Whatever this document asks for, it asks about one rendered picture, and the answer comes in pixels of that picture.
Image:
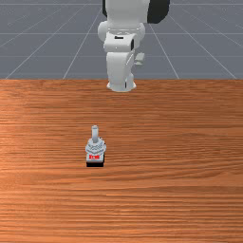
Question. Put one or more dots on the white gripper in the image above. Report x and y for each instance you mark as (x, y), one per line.
(118, 63)

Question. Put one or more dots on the grey toggle switch black base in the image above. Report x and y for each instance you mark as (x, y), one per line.
(95, 148)

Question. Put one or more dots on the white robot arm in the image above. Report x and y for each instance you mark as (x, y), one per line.
(126, 12)

